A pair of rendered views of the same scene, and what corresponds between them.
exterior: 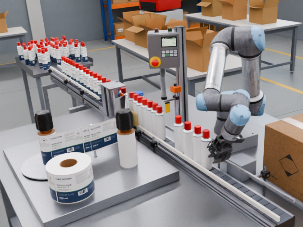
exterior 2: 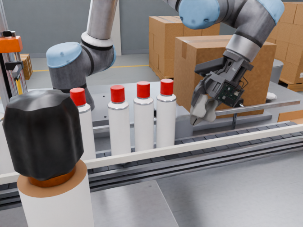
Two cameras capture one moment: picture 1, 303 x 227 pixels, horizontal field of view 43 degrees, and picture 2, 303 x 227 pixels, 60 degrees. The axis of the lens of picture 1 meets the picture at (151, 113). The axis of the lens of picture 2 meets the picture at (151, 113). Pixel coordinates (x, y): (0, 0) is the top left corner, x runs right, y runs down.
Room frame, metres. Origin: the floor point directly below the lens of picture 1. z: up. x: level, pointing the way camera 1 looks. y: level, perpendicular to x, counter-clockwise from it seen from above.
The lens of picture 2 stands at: (1.50, 0.38, 1.29)
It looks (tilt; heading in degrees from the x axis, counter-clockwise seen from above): 25 degrees down; 282
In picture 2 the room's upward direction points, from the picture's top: straight up
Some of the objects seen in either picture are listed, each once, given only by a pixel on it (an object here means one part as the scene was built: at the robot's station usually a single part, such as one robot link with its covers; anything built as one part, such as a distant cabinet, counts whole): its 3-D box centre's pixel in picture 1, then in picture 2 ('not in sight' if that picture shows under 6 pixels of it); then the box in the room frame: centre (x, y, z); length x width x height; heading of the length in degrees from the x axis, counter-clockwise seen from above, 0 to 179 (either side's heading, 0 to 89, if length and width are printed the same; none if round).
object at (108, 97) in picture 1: (116, 104); not in sight; (2.22, 0.22, 1.01); 0.14 x 0.13 x 0.26; 30
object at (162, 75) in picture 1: (163, 81); not in sight; (2.09, -0.08, 1.18); 0.04 x 0.04 x 0.21
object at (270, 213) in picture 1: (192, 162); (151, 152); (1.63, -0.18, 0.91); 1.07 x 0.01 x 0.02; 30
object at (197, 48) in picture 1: (202, 47); not in sight; (3.78, -0.56, 0.97); 0.51 x 0.42 x 0.37; 119
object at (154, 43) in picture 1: (164, 49); not in sight; (2.03, -0.09, 1.38); 0.17 x 0.10 x 0.19; 85
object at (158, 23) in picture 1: (163, 36); not in sight; (4.52, -0.20, 0.97); 0.45 x 0.44 x 0.37; 116
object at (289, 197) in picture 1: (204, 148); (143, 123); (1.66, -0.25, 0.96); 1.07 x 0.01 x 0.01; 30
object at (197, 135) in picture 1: (198, 145); (144, 120); (1.66, -0.22, 0.98); 0.05 x 0.05 x 0.20
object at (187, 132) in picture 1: (188, 141); (119, 125); (1.71, -0.17, 0.98); 0.05 x 0.05 x 0.20
